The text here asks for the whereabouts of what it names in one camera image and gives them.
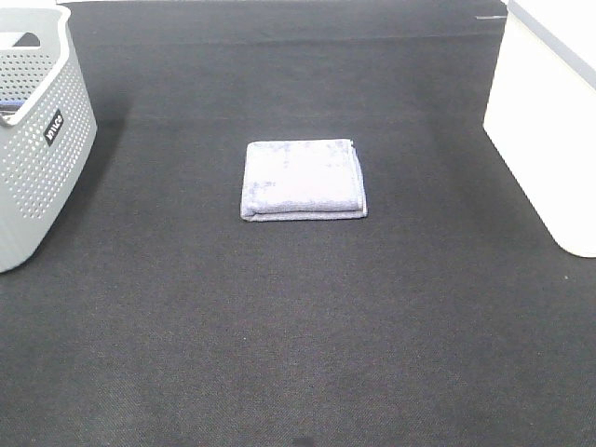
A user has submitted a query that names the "lavender towel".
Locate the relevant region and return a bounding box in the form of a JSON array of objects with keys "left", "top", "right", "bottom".
[{"left": 240, "top": 139, "right": 368, "bottom": 222}]

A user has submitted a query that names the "dark grey table mat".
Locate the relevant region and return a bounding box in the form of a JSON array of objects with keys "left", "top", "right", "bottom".
[{"left": 1, "top": 1, "right": 595, "bottom": 446}]

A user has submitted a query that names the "grey perforated laundry basket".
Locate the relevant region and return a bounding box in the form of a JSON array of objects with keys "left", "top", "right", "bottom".
[{"left": 1, "top": 1, "right": 97, "bottom": 272}]

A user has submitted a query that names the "white plastic bin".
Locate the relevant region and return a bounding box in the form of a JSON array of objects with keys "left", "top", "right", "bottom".
[{"left": 483, "top": 1, "right": 595, "bottom": 258}]

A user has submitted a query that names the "blue towel in basket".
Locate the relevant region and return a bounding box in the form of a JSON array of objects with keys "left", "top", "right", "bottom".
[{"left": 0, "top": 100, "right": 24, "bottom": 114}]

